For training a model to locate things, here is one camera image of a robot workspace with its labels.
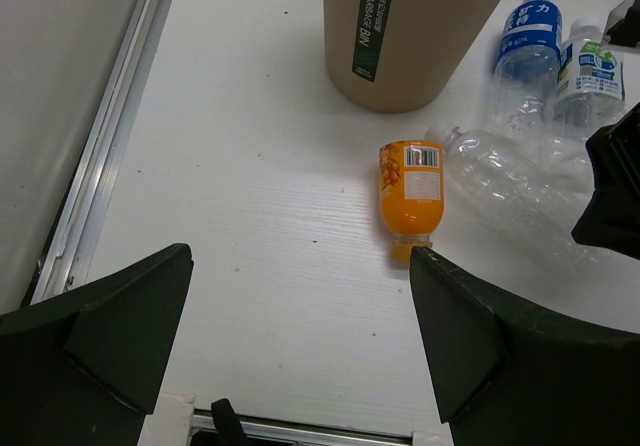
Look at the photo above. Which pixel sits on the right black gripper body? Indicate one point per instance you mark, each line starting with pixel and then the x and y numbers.
pixel 611 218

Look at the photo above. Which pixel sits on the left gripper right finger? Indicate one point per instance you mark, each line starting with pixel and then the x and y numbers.
pixel 507 371

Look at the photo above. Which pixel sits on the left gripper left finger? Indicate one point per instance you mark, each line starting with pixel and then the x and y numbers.
pixel 86 367

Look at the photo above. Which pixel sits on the clear unlabelled plastic bottle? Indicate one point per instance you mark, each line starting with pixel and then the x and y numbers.
pixel 513 196

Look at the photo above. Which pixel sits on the green label plastic bottle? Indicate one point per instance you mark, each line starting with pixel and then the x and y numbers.
pixel 590 90

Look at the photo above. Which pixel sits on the brown cylindrical garbage bin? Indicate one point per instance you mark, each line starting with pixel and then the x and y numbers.
pixel 396 56

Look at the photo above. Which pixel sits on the blue label plastic bottle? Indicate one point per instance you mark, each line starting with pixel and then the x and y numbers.
pixel 526 68

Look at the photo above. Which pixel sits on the orange juice bottle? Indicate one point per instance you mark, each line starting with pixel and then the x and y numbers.
pixel 411 194

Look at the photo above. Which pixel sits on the left aluminium frame rail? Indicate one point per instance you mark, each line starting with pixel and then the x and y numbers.
pixel 66 258

